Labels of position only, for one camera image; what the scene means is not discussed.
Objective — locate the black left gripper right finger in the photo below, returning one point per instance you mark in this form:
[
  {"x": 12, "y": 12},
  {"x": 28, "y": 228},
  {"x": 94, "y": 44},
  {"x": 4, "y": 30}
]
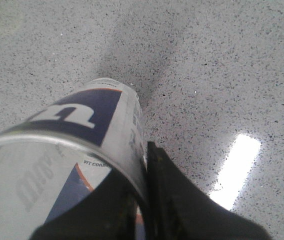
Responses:
[{"x": 183, "y": 212}]

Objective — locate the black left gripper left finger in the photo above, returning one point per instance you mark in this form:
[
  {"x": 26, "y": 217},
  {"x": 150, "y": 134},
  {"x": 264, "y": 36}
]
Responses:
[{"x": 108, "y": 213}]

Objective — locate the white blue tennis ball can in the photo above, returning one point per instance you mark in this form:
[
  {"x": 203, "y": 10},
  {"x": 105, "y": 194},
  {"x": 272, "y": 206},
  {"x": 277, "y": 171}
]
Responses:
[{"x": 59, "y": 156}]

